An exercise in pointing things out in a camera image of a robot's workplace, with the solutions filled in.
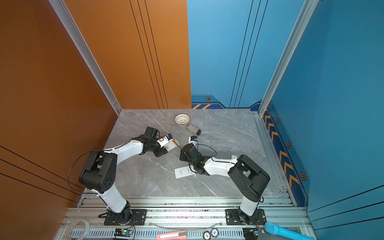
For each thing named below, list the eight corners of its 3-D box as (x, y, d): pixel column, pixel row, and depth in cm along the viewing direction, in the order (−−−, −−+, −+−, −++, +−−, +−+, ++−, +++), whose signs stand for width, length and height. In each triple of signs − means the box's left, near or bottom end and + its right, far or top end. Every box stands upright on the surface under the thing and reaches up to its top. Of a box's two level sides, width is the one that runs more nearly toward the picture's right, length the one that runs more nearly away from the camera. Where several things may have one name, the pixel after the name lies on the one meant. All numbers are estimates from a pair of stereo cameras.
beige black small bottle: (186, 130, 110) (185, 127, 107) (189, 126, 113) (189, 123, 110) (198, 136, 107) (198, 133, 104) (201, 132, 109) (201, 129, 106)
